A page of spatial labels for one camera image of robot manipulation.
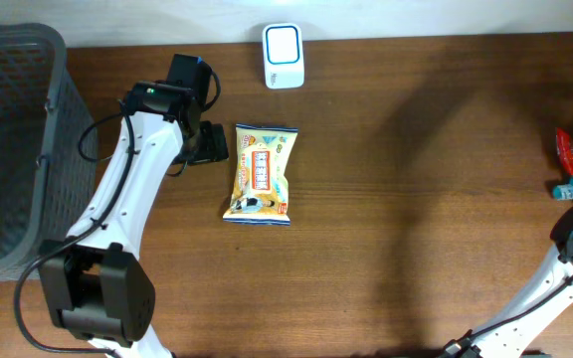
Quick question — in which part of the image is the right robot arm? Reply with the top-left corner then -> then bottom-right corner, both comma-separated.
439,207 -> 573,358

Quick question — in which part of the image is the beige wet wipes pack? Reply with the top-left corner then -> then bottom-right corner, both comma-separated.
223,123 -> 298,226

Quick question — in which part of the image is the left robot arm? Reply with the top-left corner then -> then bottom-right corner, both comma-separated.
30,54 -> 229,357

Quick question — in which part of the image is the white barcode scanner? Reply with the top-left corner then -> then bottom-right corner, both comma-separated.
262,23 -> 305,90

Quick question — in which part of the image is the grey plastic basket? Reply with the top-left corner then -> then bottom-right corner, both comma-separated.
0,24 -> 97,281

